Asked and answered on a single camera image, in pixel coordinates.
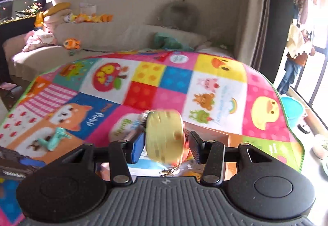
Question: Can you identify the row of orange plush toys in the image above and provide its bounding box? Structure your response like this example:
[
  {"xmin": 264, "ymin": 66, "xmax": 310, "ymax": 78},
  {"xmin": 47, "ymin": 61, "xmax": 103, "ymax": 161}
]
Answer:
[{"xmin": 64, "ymin": 12, "xmax": 114, "ymax": 24}]

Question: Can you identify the yellow plastic toy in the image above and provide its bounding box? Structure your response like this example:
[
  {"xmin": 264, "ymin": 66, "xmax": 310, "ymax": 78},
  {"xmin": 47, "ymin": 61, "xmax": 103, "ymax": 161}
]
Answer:
[{"xmin": 142, "ymin": 110, "xmax": 191, "ymax": 175}]

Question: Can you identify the white plant pot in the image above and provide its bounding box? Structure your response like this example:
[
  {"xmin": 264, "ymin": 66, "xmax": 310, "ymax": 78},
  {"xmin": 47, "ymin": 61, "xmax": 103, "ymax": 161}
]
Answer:
[{"xmin": 312, "ymin": 134, "xmax": 328, "ymax": 159}]

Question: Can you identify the teal plastic toy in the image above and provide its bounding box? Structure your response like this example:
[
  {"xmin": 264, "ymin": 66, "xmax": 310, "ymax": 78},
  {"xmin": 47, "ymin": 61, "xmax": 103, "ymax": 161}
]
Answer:
[{"xmin": 38, "ymin": 127, "xmax": 72, "ymax": 152}]

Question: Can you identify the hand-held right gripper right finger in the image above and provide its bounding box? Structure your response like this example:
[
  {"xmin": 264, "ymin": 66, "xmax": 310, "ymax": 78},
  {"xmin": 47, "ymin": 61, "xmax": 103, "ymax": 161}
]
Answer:
[{"xmin": 188, "ymin": 131, "xmax": 269, "ymax": 183}]

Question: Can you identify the green cloth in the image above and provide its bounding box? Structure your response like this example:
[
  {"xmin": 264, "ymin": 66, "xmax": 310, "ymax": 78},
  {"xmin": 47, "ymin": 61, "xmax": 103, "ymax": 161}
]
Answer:
[{"xmin": 153, "ymin": 32, "xmax": 195, "ymax": 52}]

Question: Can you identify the beige sofa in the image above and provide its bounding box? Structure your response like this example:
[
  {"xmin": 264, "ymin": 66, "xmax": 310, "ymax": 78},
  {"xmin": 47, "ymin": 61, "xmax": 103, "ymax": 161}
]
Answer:
[{"xmin": 2, "ymin": 21, "xmax": 235, "ymax": 84}]

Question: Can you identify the large beige plush toy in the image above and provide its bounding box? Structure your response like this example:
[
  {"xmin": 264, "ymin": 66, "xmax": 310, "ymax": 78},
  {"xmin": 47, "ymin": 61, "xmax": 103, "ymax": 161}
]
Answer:
[{"xmin": 35, "ymin": 2, "xmax": 73, "ymax": 35}]

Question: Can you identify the pink cardboard box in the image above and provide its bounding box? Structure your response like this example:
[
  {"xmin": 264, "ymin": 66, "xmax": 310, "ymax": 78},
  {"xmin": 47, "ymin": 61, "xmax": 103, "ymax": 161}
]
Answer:
[{"xmin": 96, "ymin": 127, "xmax": 240, "ymax": 178}]

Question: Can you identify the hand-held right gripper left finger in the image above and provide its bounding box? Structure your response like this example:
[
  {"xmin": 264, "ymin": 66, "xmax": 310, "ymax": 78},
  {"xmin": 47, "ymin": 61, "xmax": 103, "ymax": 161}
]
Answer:
[{"xmin": 64, "ymin": 131, "xmax": 147, "ymax": 183}]

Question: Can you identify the brown curtain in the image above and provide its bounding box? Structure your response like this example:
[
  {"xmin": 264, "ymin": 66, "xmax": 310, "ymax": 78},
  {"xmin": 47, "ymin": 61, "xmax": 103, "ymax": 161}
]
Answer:
[{"xmin": 251, "ymin": 0, "xmax": 295, "ymax": 84}]

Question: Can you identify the pink plush toy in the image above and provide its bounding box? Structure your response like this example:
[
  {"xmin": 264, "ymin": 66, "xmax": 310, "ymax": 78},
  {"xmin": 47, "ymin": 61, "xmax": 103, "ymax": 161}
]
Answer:
[{"xmin": 23, "ymin": 29, "xmax": 56, "ymax": 52}]

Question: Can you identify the teal plastic bucket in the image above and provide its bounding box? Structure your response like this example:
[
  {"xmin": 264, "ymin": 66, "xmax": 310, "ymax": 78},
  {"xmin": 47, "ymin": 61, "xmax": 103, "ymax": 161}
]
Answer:
[{"xmin": 279, "ymin": 96, "xmax": 307, "ymax": 129}]

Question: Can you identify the colourful cartoon play mat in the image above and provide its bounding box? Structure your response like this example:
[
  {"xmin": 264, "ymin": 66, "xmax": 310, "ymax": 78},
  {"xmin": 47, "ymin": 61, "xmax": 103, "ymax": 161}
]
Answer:
[{"xmin": 0, "ymin": 50, "xmax": 306, "ymax": 225}]

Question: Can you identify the glass display cabinet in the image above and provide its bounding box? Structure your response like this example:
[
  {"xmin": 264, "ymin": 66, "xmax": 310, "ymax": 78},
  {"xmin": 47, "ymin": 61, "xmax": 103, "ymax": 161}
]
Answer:
[{"xmin": 0, "ymin": 0, "xmax": 47, "ymax": 25}]

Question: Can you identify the orange fish plush toy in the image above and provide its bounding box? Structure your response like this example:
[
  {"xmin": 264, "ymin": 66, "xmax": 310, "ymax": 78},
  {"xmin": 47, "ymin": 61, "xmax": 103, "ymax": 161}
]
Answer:
[{"xmin": 63, "ymin": 38, "xmax": 82, "ymax": 50}]

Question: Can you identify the white card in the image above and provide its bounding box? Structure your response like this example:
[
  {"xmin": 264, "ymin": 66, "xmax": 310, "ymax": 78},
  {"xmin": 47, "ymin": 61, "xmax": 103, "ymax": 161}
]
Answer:
[{"xmin": 79, "ymin": 3, "xmax": 97, "ymax": 15}]

